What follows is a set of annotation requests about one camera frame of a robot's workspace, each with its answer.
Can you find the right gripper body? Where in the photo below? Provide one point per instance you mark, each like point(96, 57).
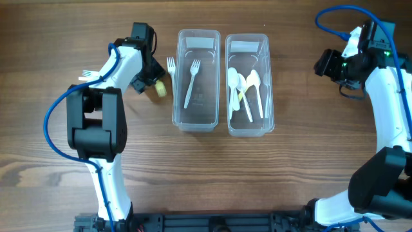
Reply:
point(324, 64)

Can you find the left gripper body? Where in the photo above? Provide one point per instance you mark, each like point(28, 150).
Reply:
point(149, 78)

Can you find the yellow plastic fork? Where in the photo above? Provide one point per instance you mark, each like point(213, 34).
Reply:
point(160, 88)

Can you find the white fork long diagonal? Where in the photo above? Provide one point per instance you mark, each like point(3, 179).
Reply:
point(193, 70)

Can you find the white spoon short thick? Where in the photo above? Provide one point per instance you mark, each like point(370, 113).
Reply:
point(233, 81)

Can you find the white spoon top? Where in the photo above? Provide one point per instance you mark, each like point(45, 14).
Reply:
point(247, 109)

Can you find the yellow plastic spoon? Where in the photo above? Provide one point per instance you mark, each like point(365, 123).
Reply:
point(241, 95)

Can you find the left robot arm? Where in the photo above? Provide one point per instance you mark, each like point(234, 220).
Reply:
point(97, 128)

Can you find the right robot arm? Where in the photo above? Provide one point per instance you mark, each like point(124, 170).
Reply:
point(381, 188)

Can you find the left clear plastic container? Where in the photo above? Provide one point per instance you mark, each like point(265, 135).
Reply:
point(201, 115)

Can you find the clear plastic container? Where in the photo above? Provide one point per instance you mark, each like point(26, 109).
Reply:
point(247, 52)
point(201, 115)

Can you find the right clear plastic container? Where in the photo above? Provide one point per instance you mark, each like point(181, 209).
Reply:
point(247, 52)

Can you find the cream white plastic fork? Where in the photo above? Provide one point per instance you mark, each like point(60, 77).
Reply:
point(85, 78)

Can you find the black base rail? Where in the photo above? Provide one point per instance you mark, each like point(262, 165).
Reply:
point(276, 221)

